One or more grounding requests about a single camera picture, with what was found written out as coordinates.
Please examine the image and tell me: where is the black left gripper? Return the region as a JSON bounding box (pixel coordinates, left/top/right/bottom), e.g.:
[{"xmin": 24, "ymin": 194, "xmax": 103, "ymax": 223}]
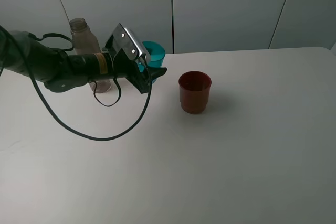
[{"xmin": 101, "ymin": 29, "xmax": 167, "ymax": 94}]

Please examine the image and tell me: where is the teal transparent plastic cup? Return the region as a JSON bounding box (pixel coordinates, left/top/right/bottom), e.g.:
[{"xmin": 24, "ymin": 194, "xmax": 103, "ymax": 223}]
[{"xmin": 134, "ymin": 41, "xmax": 165, "ymax": 68}]

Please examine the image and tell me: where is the smoky transparent plastic bottle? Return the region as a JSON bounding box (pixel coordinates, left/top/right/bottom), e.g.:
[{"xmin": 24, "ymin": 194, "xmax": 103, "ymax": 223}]
[{"xmin": 69, "ymin": 18, "xmax": 112, "ymax": 93}]

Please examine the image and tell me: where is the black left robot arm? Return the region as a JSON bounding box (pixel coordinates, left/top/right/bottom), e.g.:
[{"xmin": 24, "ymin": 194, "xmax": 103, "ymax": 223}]
[{"xmin": 1, "ymin": 24, "xmax": 167, "ymax": 94}]

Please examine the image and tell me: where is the red plastic cup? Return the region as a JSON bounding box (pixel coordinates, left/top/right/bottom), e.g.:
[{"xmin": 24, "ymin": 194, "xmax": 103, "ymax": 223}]
[{"xmin": 179, "ymin": 71, "xmax": 212, "ymax": 114}]

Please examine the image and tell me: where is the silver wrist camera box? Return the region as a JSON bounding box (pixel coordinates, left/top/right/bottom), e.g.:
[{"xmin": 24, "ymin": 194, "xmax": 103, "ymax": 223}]
[{"xmin": 113, "ymin": 23, "xmax": 151, "ymax": 65}]

